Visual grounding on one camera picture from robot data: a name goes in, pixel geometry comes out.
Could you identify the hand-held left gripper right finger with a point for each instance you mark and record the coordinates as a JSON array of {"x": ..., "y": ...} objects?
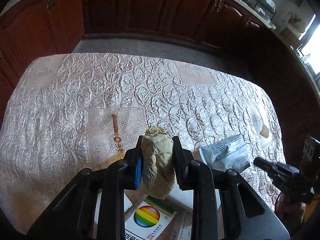
[{"x": 178, "y": 165}]

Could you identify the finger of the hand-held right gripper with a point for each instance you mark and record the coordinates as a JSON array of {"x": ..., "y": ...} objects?
[{"x": 265, "y": 164}]

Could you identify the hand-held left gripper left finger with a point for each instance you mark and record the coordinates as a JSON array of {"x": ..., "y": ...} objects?
[{"x": 138, "y": 170}]

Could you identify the beige paper wad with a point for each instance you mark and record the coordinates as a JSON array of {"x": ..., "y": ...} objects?
[{"x": 157, "y": 160}]

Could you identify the pale yellow lump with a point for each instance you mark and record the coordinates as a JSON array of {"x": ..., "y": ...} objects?
[{"x": 265, "y": 135}]

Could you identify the brown tassel ornament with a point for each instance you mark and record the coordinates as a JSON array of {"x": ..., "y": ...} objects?
[{"x": 116, "y": 140}]

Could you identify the white box rainbow circle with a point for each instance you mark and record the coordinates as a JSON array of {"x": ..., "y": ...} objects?
[{"x": 147, "y": 217}]

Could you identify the long white box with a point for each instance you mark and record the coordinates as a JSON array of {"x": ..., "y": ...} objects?
[{"x": 182, "y": 227}]

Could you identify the cream embossed tablecloth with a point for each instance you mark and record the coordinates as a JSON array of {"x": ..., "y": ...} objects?
[{"x": 75, "y": 100}]

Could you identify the wooden cutting board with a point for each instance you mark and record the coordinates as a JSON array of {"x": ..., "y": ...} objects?
[{"x": 288, "y": 33}]

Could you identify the black dish rack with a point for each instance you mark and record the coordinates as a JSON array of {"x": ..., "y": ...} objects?
[{"x": 260, "y": 5}]

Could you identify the wooden lower kitchen cabinets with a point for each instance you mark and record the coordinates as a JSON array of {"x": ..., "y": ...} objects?
[{"x": 150, "y": 7}]

